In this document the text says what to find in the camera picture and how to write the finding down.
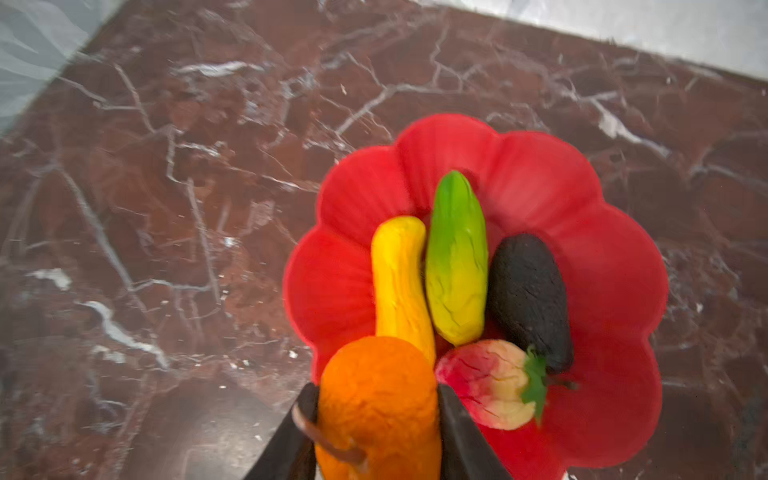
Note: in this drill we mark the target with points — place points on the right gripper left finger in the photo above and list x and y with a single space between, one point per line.
289 454

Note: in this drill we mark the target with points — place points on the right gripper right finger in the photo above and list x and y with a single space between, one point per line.
466 454

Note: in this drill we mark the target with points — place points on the red yellow fake apple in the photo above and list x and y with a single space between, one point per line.
501 386

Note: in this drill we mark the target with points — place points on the small orange fake fruit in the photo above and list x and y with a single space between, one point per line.
379 394

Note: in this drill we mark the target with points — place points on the yellow fake squash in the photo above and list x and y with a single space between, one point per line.
400 302

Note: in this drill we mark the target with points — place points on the dark fake avocado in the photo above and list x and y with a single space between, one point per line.
527 299

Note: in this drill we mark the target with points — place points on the green yellow fake cucumber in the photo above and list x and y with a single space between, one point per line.
457 261

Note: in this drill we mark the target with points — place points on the red flower-shaped fruit bowl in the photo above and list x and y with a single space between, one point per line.
526 181

